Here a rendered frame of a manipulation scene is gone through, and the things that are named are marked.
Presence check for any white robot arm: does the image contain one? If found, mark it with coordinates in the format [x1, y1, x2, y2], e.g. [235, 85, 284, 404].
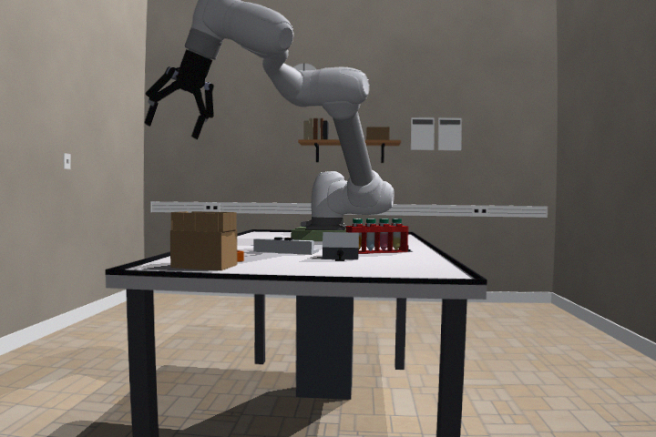
[185, 0, 395, 230]

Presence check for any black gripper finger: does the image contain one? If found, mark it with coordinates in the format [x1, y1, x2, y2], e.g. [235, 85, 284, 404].
[191, 82, 214, 139]
[144, 67, 190, 126]

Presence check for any white key panel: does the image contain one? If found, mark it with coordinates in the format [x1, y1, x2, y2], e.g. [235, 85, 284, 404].
[323, 232, 359, 261]

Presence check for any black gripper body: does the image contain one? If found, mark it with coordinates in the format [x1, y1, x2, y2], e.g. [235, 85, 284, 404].
[176, 49, 212, 94]

